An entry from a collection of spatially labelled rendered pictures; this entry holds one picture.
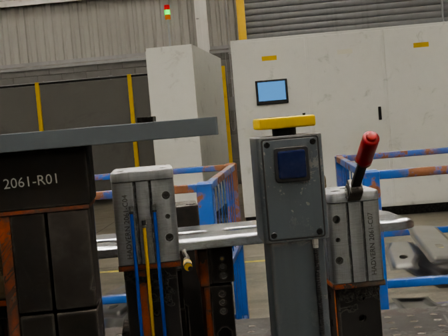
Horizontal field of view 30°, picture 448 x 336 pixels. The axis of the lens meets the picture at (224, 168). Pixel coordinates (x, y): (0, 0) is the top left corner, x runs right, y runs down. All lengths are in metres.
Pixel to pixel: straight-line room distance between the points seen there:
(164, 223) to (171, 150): 8.00
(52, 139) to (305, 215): 0.27
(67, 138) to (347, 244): 0.40
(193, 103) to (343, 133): 1.63
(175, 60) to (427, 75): 2.68
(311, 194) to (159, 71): 8.19
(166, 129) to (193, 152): 8.15
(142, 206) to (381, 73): 8.08
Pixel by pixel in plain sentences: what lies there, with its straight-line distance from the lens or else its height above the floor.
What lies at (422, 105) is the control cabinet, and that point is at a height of 1.15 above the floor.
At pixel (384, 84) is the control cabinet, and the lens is 9.05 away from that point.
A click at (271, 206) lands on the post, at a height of 1.07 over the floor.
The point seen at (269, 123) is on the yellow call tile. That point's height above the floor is 1.15.
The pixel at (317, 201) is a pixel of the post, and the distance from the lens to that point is 0.88.
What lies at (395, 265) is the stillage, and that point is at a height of 0.55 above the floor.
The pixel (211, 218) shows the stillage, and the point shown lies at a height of 0.82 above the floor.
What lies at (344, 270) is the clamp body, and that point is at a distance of 1.07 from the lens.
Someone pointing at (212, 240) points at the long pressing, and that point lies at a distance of 1.15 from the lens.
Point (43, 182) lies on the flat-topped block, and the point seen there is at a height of 1.11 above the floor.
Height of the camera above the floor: 1.16
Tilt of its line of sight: 3 degrees down
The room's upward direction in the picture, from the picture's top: 5 degrees counter-clockwise
